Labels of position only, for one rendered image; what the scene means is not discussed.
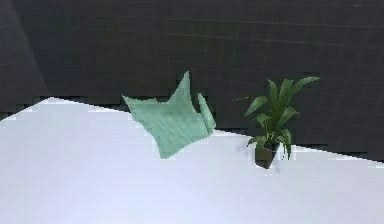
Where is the green potted house plant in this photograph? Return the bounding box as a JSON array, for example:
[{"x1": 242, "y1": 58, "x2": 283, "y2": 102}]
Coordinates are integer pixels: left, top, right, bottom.
[{"x1": 244, "y1": 76, "x2": 321, "y2": 170}]

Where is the pale green crumpled cloth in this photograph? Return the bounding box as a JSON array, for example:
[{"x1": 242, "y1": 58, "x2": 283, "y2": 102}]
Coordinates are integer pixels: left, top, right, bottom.
[{"x1": 121, "y1": 70, "x2": 217, "y2": 160}]

